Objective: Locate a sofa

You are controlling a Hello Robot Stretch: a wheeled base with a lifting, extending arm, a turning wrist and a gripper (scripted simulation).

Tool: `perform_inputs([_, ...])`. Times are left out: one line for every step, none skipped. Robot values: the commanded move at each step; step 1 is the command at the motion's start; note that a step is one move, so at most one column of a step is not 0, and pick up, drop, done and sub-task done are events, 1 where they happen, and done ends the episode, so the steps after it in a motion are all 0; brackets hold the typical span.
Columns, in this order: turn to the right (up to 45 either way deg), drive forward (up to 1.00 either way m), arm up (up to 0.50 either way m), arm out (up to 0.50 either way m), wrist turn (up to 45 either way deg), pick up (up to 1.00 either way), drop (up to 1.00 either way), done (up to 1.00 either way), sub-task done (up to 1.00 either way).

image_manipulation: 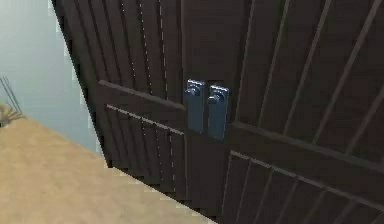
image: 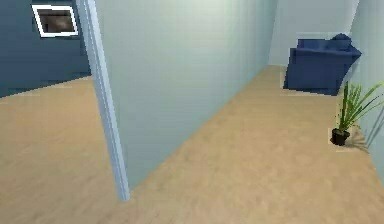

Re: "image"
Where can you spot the blue sofa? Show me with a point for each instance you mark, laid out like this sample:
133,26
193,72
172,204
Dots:
315,70

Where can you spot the green house plant black pot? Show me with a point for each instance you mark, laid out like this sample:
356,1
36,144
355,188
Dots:
348,108

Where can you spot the white framed wall picture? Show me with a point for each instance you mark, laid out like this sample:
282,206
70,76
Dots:
56,20

